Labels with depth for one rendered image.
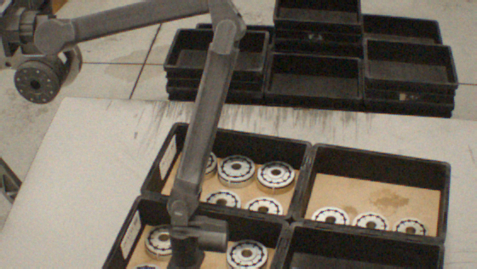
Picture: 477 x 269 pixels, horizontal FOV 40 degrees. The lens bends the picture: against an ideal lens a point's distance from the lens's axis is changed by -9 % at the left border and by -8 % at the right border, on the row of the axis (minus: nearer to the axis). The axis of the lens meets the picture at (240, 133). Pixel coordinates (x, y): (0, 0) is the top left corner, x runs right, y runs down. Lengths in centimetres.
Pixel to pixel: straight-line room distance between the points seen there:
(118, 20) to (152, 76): 238
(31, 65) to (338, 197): 91
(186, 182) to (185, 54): 168
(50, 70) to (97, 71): 206
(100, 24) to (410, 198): 99
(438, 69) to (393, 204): 125
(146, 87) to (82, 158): 150
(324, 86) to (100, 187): 125
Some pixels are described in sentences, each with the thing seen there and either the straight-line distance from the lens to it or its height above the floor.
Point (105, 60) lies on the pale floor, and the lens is 405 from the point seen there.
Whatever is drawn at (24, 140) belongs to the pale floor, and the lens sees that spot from 361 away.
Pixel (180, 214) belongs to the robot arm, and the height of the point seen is 114.
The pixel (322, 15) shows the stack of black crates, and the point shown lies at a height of 49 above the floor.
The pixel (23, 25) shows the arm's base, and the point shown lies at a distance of 155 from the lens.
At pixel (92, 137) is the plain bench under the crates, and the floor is 70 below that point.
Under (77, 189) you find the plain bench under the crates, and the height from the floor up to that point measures 70.
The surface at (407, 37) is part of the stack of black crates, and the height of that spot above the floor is 38.
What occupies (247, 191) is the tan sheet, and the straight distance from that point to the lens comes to 196.
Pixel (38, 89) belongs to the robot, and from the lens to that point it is 195.
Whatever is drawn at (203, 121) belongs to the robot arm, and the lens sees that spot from 145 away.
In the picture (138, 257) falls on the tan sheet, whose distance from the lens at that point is 183.
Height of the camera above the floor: 222
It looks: 40 degrees down
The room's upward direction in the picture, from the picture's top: 2 degrees counter-clockwise
